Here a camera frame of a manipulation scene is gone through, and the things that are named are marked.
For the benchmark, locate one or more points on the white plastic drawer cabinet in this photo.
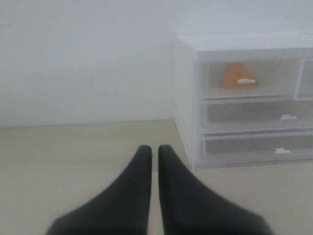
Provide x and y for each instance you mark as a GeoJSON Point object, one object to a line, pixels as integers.
{"type": "Point", "coordinates": [244, 99]}

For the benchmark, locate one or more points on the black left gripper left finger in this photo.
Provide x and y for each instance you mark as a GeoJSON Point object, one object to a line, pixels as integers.
{"type": "Point", "coordinates": [121, 209]}

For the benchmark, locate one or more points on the yellow cheese wedge block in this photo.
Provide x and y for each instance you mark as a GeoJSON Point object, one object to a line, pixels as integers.
{"type": "Point", "coordinates": [237, 76]}

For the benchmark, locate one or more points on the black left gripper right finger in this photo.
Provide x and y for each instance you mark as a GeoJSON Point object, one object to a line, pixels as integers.
{"type": "Point", "coordinates": [189, 207]}

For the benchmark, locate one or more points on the clear wide drawer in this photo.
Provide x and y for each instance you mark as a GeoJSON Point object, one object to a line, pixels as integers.
{"type": "Point", "coordinates": [257, 115]}
{"type": "Point", "coordinates": [248, 148]}

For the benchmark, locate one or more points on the clear bottom wide drawer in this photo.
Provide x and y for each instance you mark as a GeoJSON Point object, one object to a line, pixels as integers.
{"type": "Point", "coordinates": [248, 148]}

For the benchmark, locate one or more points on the clear middle wide drawer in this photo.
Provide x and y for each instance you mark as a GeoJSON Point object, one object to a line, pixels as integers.
{"type": "Point", "coordinates": [257, 115]}

